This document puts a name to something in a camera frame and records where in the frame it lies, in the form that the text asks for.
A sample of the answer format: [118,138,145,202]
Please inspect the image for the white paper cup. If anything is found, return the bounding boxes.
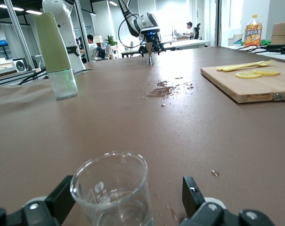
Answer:
[233,33,244,47]

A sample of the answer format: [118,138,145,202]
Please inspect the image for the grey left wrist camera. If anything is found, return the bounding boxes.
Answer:
[140,27,161,34]

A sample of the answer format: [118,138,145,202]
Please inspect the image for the green potted plant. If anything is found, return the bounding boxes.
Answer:
[104,35,119,47]

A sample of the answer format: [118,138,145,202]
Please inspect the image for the brown cardboard box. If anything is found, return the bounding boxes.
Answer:
[271,21,285,45]

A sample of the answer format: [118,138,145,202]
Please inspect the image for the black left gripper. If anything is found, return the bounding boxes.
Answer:
[138,32,167,57]

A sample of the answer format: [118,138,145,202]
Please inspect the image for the glass bottle with green sleeve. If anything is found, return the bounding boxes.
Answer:
[33,12,79,100]

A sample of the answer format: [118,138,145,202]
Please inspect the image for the seated person white shirt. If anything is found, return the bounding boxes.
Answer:
[186,21,197,40]
[81,34,99,62]

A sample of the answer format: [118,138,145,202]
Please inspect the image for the stainless steel jigger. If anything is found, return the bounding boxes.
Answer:
[146,42,155,65]

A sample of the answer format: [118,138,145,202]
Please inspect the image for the orange drink bottle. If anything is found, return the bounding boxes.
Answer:
[244,14,263,48]

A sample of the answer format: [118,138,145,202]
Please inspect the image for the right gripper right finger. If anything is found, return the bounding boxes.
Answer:
[179,176,276,226]

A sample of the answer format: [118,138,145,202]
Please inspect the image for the yellow lemon slice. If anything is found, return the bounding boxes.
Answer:
[252,69,281,76]
[235,72,262,79]

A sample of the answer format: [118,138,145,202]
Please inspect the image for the wooden cutting board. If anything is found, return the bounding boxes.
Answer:
[200,61,285,104]

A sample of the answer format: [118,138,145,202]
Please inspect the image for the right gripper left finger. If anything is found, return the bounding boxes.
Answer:
[0,175,74,226]

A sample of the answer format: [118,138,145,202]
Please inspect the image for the black power supply box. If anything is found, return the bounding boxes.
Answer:
[266,43,285,55]

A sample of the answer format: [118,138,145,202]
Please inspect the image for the black office chair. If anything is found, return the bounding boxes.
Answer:
[194,23,202,40]

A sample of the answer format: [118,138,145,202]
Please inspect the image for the clear glass measuring cup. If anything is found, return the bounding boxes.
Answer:
[70,151,155,226]

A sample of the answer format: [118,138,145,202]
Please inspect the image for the yellow plastic fork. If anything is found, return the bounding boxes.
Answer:
[222,59,277,72]

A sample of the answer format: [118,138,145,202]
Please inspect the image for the white office desk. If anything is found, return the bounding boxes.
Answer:
[121,39,212,58]

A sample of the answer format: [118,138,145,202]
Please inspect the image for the spilled liquid puddle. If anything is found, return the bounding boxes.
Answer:
[136,76,195,106]

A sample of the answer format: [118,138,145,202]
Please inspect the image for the aluminium frame post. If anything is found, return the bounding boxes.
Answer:
[3,0,35,69]

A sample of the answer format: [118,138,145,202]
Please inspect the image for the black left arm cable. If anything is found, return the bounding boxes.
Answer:
[118,13,145,49]

